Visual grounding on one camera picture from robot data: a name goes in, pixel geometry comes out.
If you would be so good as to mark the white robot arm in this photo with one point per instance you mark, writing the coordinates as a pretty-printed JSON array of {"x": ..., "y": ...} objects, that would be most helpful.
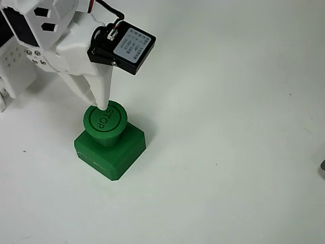
[{"x": 40, "y": 28}]

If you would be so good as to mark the green stop button cap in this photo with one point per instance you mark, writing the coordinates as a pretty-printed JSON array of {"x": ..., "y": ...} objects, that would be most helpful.
[{"x": 106, "y": 124}]

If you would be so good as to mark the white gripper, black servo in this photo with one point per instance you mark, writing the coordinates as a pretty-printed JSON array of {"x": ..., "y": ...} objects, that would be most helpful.
[{"x": 76, "y": 57}]

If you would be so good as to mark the grey object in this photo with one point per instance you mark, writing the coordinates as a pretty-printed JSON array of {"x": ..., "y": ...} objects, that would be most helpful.
[{"x": 322, "y": 167}]

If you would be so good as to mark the green button base box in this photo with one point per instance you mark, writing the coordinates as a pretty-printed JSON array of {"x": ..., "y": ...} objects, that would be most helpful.
[{"x": 119, "y": 155}]

